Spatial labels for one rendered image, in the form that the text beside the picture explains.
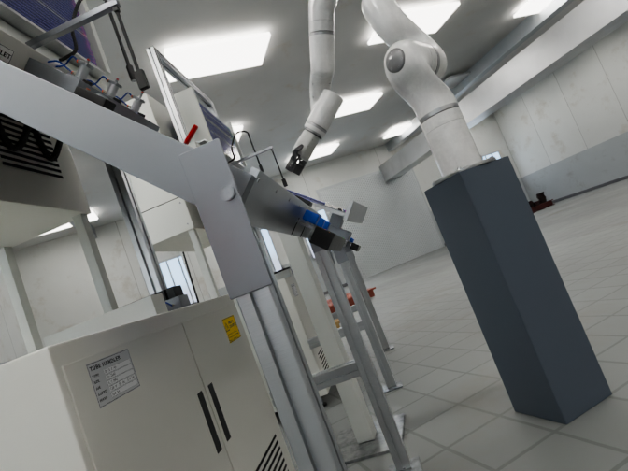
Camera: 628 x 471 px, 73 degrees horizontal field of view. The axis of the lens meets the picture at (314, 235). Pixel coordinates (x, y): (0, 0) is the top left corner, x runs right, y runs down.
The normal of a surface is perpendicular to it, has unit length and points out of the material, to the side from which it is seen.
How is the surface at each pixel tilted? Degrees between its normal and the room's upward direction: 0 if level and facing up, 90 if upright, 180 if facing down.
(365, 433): 90
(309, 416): 90
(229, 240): 90
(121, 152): 90
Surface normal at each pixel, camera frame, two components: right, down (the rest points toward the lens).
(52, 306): 0.29, -0.20
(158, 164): -0.14, -0.04
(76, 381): 0.92, -0.37
